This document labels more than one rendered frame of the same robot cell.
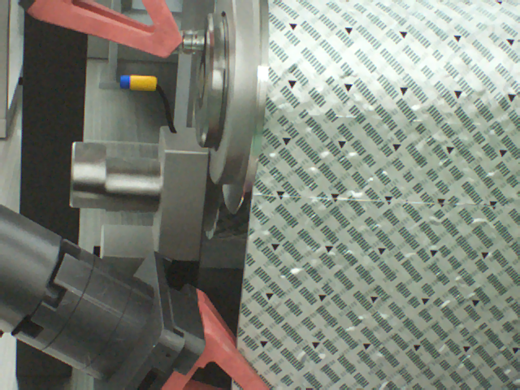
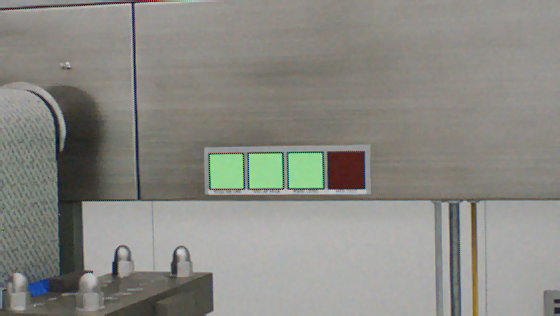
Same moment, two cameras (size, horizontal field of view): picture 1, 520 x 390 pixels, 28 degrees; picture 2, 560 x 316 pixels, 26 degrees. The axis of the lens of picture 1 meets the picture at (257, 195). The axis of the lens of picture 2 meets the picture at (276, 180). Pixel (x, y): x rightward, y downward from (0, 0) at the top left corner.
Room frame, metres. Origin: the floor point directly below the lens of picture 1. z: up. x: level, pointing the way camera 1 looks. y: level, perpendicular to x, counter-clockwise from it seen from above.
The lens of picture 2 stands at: (-0.53, 1.22, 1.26)
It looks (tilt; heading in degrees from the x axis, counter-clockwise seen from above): 3 degrees down; 297
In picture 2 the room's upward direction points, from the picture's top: 1 degrees counter-clockwise
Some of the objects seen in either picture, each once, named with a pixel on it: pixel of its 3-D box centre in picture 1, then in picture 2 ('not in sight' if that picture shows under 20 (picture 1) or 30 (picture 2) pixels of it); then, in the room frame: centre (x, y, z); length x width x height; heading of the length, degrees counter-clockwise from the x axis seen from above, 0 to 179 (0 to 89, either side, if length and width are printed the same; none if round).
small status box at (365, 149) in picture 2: not in sight; (286, 170); (0.25, -0.37, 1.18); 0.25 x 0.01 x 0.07; 10
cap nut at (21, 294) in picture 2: not in sight; (17, 290); (0.45, 0.01, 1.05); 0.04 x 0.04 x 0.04
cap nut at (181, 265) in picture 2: not in sight; (181, 260); (0.41, -0.34, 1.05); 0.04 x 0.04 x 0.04
